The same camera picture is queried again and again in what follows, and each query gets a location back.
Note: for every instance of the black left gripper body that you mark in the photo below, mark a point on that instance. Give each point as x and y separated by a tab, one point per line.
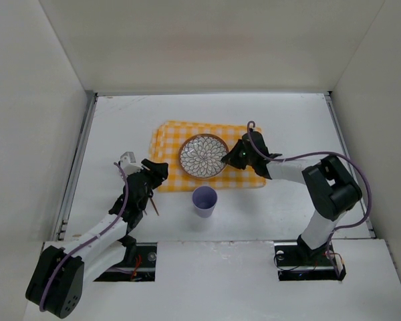
147	178

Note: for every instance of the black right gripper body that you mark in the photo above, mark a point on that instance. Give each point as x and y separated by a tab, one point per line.
242	155

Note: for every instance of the copper spoon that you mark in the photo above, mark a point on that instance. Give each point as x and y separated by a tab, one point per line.
154	206

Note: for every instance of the yellow white checkered cloth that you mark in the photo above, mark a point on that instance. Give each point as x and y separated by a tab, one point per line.
170	136

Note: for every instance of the floral patterned ceramic plate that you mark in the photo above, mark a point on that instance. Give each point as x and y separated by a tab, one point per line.
200	156

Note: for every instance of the lilac plastic cup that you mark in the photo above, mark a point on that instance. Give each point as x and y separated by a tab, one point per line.
204	200

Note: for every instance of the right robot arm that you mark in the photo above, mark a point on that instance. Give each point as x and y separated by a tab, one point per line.
331	187

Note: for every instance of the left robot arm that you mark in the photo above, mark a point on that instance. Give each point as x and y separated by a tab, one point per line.
61	273

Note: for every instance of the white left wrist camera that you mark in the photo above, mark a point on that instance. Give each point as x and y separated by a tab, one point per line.
128	163

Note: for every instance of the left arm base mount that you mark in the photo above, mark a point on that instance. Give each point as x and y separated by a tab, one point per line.
138	264

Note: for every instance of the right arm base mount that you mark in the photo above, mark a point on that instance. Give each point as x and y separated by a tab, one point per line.
295	265

